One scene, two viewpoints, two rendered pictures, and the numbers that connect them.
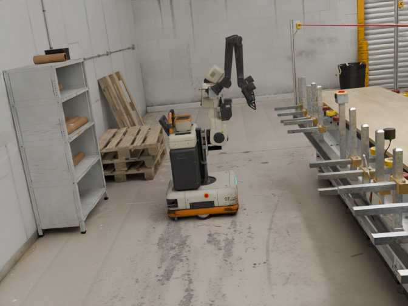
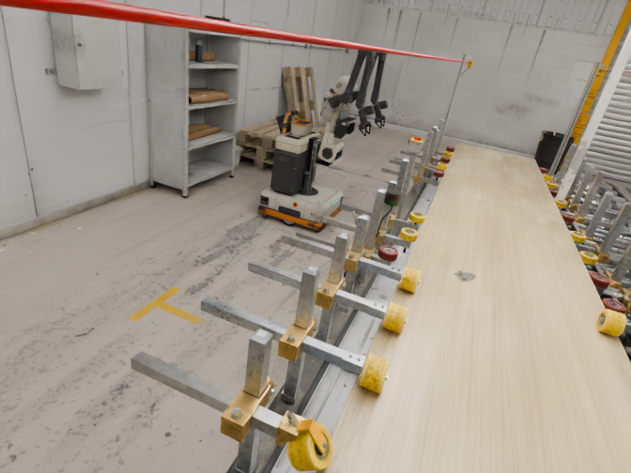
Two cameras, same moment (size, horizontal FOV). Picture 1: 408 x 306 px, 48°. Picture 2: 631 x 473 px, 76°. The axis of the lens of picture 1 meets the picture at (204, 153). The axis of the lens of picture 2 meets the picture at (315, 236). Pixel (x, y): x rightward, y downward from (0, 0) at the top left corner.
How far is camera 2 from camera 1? 124 cm
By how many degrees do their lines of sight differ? 17
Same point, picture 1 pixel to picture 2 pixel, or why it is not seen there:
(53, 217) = (163, 174)
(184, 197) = (275, 198)
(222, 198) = (309, 212)
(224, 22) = (445, 51)
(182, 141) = (287, 144)
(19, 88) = (155, 42)
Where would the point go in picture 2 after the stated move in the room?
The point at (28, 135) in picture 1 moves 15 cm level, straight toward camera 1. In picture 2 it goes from (156, 91) to (150, 93)
